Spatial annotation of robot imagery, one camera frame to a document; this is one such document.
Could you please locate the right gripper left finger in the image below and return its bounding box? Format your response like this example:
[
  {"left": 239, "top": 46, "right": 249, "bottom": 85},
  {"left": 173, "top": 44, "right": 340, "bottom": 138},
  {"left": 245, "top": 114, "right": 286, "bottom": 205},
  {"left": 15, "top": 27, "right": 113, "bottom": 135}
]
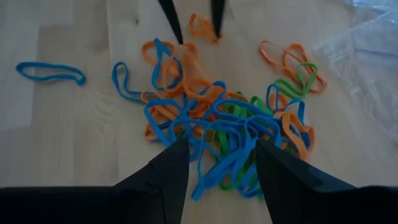
[{"left": 0, "top": 138, "right": 190, "bottom": 224}]

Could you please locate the clear plastic zip bag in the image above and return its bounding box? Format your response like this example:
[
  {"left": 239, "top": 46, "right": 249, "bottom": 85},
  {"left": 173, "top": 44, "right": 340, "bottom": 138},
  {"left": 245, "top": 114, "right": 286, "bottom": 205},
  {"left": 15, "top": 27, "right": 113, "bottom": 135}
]
[{"left": 313, "top": 0, "right": 398, "bottom": 144}]

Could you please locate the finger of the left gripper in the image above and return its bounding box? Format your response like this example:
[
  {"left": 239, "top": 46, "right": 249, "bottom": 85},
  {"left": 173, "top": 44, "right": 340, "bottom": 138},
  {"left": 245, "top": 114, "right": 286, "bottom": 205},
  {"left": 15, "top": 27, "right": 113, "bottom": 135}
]
[
  {"left": 210, "top": 0, "right": 226, "bottom": 39},
  {"left": 157, "top": 0, "right": 185, "bottom": 45}
]

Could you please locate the blue rubber band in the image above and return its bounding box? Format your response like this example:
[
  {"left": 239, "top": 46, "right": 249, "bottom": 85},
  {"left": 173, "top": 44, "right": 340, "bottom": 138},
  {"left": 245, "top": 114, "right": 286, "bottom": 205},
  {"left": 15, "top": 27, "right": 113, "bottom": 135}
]
[
  {"left": 190, "top": 124, "right": 262, "bottom": 202},
  {"left": 203, "top": 98, "right": 284, "bottom": 150},
  {"left": 150, "top": 37, "right": 184, "bottom": 91},
  {"left": 142, "top": 98, "right": 190, "bottom": 149},
  {"left": 15, "top": 61, "right": 86, "bottom": 86},
  {"left": 111, "top": 61, "right": 162, "bottom": 104},
  {"left": 266, "top": 83, "right": 307, "bottom": 125}
]

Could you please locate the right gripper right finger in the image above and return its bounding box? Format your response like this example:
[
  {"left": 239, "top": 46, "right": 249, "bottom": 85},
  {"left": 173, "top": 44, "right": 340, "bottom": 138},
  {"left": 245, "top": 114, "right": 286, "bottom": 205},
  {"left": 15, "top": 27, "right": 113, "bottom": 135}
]
[{"left": 254, "top": 138, "right": 398, "bottom": 224}]

